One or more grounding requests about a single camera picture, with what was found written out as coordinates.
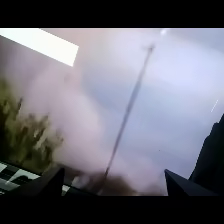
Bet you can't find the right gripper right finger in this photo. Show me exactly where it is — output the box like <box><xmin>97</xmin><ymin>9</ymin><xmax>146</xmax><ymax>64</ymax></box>
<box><xmin>163</xmin><ymin>168</ymin><xmax>218</xmax><ymax>197</ymax></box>

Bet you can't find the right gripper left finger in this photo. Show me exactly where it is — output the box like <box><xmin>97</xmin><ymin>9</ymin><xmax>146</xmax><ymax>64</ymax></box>
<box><xmin>14</xmin><ymin>165</ymin><xmax>66</xmax><ymax>197</ymax></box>

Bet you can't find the black garment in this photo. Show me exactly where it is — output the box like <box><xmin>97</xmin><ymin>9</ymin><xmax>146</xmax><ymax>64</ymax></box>
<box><xmin>188</xmin><ymin>113</ymin><xmax>224</xmax><ymax>197</ymax></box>

